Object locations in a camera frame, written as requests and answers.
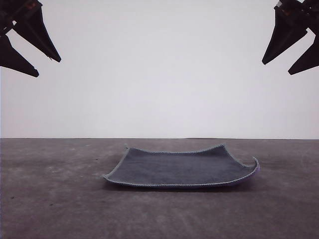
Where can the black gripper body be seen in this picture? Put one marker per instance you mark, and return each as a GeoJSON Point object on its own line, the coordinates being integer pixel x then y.
{"type": "Point", "coordinates": [304, 11]}
{"type": "Point", "coordinates": [15, 8]}

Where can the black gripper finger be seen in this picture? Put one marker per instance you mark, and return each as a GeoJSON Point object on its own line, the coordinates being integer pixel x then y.
{"type": "Point", "coordinates": [15, 59]}
{"type": "Point", "coordinates": [284, 35]}
{"type": "Point", "coordinates": [311, 59]}
{"type": "Point", "coordinates": [37, 32]}

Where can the purple towel with grey hem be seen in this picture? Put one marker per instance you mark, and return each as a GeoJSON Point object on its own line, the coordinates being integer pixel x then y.
{"type": "Point", "coordinates": [174, 169]}

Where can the grey table cloth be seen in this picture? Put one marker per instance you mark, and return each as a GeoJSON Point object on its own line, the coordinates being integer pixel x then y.
{"type": "Point", "coordinates": [62, 211]}

